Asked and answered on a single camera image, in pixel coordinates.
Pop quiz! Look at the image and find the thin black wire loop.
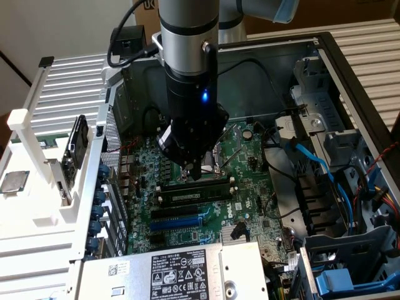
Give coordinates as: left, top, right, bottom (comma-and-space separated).
142, 106, 165, 138

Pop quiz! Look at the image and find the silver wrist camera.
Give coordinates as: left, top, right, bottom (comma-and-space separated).
151, 30, 167, 67

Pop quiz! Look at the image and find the silver socket locking lever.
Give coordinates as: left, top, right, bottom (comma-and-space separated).
218, 146, 243, 171

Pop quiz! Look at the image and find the cardboard box with UR print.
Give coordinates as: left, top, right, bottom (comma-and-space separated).
132, 0, 162, 35

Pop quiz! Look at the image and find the CPU socket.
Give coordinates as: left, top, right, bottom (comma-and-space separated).
176, 145, 228, 185

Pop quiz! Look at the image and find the black wire with connector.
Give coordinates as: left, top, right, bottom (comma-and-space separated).
217, 57, 309, 113

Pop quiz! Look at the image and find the blue expansion slot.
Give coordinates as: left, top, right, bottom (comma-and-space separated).
149, 214, 203, 232

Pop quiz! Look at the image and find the silver finned heatsink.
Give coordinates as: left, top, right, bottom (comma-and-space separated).
220, 224, 248, 242

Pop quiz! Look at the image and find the silver power supply with label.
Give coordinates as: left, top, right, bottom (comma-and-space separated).
74, 242, 269, 300

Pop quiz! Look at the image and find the grey plastic disk bay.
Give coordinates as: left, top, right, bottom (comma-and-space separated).
301, 224, 398, 300

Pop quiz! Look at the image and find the red and black twisted wire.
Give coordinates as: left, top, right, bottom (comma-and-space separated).
364, 146, 400, 178

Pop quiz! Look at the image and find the long blue SATA wire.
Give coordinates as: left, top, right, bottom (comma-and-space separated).
286, 137, 359, 234

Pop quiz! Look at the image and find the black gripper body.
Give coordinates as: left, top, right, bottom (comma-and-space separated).
156, 64, 231, 166

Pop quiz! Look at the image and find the white parts rack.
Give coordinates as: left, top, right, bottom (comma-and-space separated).
0, 56, 106, 238

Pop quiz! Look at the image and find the black box device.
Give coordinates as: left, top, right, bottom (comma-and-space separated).
111, 26, 148, 57

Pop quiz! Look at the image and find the long black expansion slot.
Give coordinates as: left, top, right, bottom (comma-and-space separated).
151, 204, 201, 222

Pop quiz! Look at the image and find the black camera cable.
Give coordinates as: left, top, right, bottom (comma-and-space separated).
107, 0, 161, 69

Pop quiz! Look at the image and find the black graphics card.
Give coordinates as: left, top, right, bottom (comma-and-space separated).
57, 114, 91, 204

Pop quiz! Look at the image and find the black end cap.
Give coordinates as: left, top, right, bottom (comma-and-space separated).
37, 56, 56, 69

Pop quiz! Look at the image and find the red and yellow wire bundle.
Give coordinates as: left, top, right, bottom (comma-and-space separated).
373, 186, 400, 226

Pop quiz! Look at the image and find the silver metal disk bay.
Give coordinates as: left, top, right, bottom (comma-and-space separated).
290, 56, 363, 169

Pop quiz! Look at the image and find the blue plastic drive tray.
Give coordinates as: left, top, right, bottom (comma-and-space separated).
314, 268, 400, 298

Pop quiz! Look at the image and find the silver CPU chip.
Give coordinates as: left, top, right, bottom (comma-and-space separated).
0, 170, 31, 194

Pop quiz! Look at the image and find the open grey PC case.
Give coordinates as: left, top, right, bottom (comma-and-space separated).
67, 31, 400, 300

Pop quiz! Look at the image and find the thick black wire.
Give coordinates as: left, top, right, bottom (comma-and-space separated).
261, 123, 303, 188

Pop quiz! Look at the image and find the green Dell motherboard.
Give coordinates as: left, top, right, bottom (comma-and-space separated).
118, 120, 301, 282

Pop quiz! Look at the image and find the plain brown cardboard box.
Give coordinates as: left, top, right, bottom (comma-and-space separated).
243, 0, 400, 35

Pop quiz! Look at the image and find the short light blue flat wire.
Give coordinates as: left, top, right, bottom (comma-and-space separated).
367, 167, 382, 198

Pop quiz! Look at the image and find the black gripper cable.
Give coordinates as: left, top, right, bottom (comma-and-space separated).
201, 39, 219, 94

